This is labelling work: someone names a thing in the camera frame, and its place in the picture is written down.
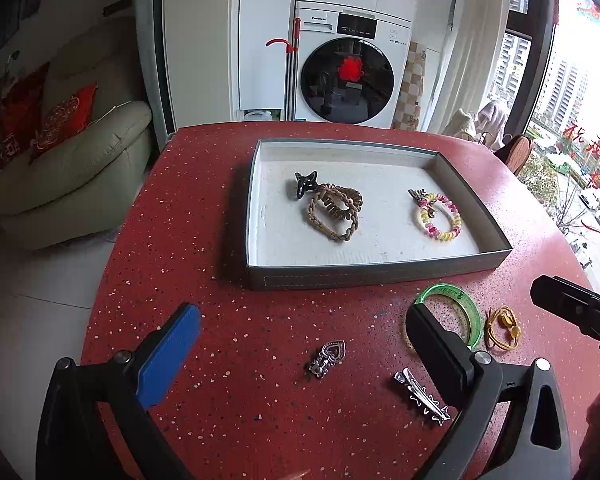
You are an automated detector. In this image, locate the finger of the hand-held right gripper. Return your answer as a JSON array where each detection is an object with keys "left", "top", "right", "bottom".
[{"left": 531, "top": 275, "right": 600, "bottom": 321}]

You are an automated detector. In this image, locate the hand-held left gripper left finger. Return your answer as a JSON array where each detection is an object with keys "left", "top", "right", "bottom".
[{"left": 36, "top": 302, "right": 202, "bottom": 480}]

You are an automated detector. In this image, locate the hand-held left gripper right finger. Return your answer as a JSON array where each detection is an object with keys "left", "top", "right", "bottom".
[{"left": 405, "top": 303, "right": 573, "bottom": 480}]

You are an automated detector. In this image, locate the green translucent bracelet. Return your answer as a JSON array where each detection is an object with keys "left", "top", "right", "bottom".
[{"left": 404, "top": 283, "right": 482, "bottom": 352}]

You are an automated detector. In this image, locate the silver metal hair clip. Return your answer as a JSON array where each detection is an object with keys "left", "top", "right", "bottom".
[{"left": 394, "top": 367, "right": 452, "bottom": 422}]

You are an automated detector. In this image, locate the gold cord bracelet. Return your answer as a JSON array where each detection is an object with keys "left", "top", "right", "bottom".
[{"left": 484, "top": 305, "right": 522, "bottom": 351}]

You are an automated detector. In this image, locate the silver heart charm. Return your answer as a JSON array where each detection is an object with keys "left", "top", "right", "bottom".
[{"left": 308, "top": 340, "right": 347, "bottom": 379}]

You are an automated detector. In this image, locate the pink yellow spiral hair tie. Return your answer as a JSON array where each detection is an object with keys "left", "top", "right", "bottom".
[{"left": 414, "top": 192, "right": 462, "bottom": 242}]

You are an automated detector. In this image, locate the grey jewelry tray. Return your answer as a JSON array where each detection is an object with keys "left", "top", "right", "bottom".
[{"left": 245, "top": 138, "right": 512, "bottom": 292}]

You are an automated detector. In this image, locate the bronze bow hair clip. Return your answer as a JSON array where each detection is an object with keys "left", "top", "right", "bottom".
[{"left": 408, "top": 188, "right": 437, "bottom": 226}]

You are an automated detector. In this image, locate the brown braided bracelet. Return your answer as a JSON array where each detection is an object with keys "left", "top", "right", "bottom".
[{"left": 307, "top": 191, "right": 361, "bottom": 242}]

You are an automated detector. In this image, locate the brown spiral hair tie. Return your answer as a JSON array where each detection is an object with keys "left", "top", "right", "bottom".
[{"left": 316, "top": 185, "right": 363, "bottom": 221}]

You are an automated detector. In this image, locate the black hair claw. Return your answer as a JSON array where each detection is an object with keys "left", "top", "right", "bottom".
[{"left": 294, "top": 171, "right": 320, "bottom": 202}]

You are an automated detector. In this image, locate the beige cloth on chair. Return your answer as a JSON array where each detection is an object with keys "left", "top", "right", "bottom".
[{"left": 442, "top": 100, "right": 511, "bottom": 151}]

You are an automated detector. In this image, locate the beige leather armchair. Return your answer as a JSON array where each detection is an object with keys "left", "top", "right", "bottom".
[{"left": 0, "top": 15, "right": 153, "bottom": 251}]

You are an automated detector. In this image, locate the checkered folded board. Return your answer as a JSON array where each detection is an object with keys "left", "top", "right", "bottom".
[{"left": 392, "top": 40, "right": 427, "bottom": 131}]

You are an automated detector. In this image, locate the white plastic jug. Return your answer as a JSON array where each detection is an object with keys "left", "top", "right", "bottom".
[{"left": 242, "top": 107, "right": 286, "bottom": 122}]

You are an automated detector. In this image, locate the red embroidered cushion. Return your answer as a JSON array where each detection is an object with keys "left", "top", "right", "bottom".
[{"left": 30, "top": 82, "right": 98, "bottom": 163}]

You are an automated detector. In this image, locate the white washing machine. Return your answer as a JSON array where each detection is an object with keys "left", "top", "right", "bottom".
[{"left": 292, "top": 0, "right": 413, "bottom": 127}]

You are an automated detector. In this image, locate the sofa with red blanket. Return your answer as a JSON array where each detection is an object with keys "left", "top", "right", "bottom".
[{"left": 0, "top": 62, "right": 51, "bottom": 196}]

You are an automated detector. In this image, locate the red handled mop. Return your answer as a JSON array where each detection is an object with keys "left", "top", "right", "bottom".
[{"left": 265, "top": 17, "right": 302, "bottom": 122}]

